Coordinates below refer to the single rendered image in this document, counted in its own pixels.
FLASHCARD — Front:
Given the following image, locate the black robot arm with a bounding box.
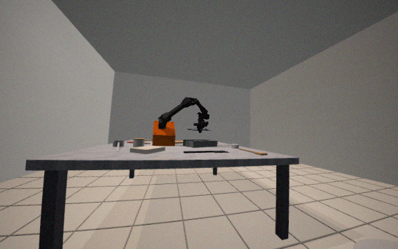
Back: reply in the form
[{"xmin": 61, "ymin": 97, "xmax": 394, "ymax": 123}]
[{"xmin": 158, "ymin": 97, "xmax": 209, "ymax": 129}]

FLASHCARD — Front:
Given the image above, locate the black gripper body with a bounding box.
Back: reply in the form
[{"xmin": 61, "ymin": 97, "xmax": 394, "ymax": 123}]
[{"xmin": 193, "ymin": 118, "xmax": 207, "ymax": 127}]

